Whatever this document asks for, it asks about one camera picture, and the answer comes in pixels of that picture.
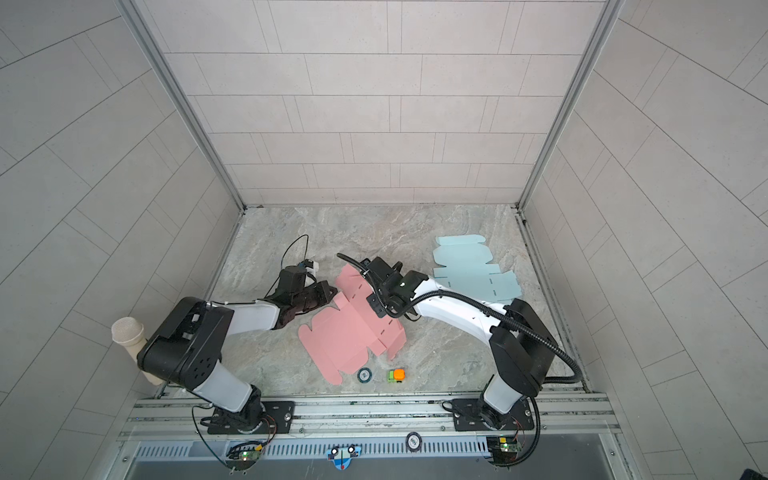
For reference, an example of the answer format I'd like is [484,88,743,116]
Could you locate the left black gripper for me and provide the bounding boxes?
[292,281,341,314]

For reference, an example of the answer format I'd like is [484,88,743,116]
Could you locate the pink paper box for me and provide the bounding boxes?
[298,265,406,385]

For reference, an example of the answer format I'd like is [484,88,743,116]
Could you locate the light blue paper box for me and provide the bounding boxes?
[433,234,522,304]

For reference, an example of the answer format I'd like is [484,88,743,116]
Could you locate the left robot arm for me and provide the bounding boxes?
[136,263,338,435]

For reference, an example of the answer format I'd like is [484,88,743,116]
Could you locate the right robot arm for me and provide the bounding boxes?
[350,257,583,430]

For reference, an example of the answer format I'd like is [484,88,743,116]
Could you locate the orange green small toy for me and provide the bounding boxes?
[387,368,406,383]

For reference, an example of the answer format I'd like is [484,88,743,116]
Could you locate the blue red sticker tag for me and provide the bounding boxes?
[326,445,361,471]

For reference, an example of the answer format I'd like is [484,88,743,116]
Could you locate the left green circuit board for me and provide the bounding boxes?
[226,441,266,471]

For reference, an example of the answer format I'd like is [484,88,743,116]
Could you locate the green circuit board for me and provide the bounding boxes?
[486,436,522,467]
[226,441,266,471]

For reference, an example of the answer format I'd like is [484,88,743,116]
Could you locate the right green circuit board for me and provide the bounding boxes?
[486,436,522,467]

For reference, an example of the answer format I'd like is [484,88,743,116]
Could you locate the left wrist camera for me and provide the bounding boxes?
[298,259,318,275]

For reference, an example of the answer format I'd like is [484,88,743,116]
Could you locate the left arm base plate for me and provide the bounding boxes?
[199,401,296,435]

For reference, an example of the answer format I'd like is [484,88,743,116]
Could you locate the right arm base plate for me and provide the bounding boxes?
[442,397,535,432]

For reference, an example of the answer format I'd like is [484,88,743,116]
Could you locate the aluminium rail frame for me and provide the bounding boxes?
[117,389,621,441]

